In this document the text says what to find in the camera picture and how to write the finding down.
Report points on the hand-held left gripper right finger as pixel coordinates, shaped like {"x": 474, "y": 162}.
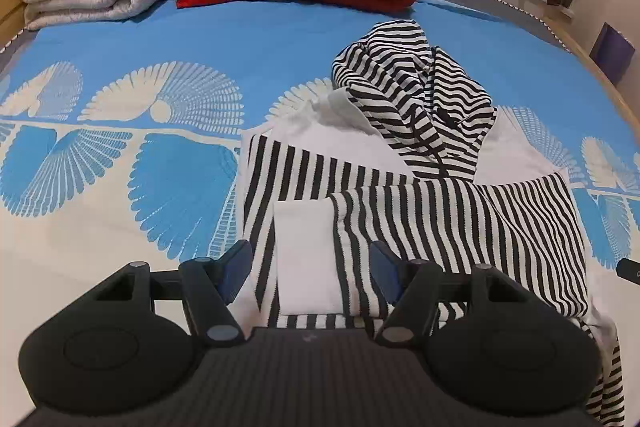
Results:
{"x": 384, "y": 274}

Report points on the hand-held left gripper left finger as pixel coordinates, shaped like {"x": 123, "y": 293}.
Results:
{"x": 235, "y": 272}

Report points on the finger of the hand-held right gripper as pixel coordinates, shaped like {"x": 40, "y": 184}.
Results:
{"x": 629, "y": 269}

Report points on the blue white patterned bed sheet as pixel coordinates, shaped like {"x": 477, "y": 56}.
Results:
{"x": 175, "y": 47}

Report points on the wide-striped black white sweater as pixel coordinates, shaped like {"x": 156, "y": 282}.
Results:
{"x": 450, "y": 232}

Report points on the thin-striped black white garment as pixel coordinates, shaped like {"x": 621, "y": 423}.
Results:
{"x": 425, "y": 107}

